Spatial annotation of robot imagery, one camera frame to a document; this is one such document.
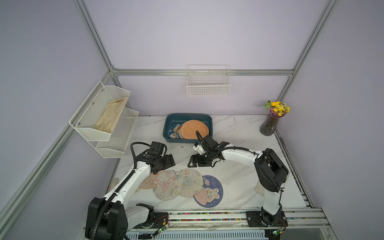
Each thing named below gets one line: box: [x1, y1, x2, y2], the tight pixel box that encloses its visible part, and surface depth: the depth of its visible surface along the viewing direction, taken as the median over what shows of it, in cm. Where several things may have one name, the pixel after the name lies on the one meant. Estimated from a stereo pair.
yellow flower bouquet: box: [256, 100, 291, 117], surface depth 95 cm
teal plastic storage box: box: [162, 113, 199, 144], surface depth 110 cm
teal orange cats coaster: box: [168, 123, 183, 140], surface depth 111 cm
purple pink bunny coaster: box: [193, 175, 224, 208], surface depth 84 cm
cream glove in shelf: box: [94, 96, 128, 134], surface depth 80 cm
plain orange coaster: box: [179, 119, 210, 140], surface depth 112 cm
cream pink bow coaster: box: [152, 170, 184, 201], surface depth 86 cm
